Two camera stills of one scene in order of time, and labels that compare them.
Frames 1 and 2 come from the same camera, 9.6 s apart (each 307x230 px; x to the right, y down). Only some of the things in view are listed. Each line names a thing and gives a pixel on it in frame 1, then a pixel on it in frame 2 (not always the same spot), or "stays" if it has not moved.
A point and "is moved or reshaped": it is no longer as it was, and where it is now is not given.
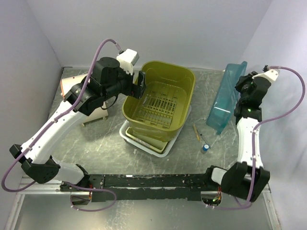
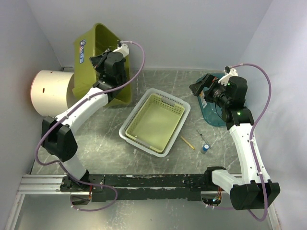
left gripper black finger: x=141 y=84 -> x=97 y=61
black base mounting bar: x=128 y=187 stays
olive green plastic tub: x=161 y=110 -> x=98 y=39
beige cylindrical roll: x=66 y=83 -> x=52 y=92
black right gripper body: x=242 y=85 -> x=216 y=93
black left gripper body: x=124 y=85 -> x=102 y=68
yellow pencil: x=196 y=132 -> x=193 y=148
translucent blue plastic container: x=223 y=104 is moved or reshaped
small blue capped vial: x=205 y=148 stays
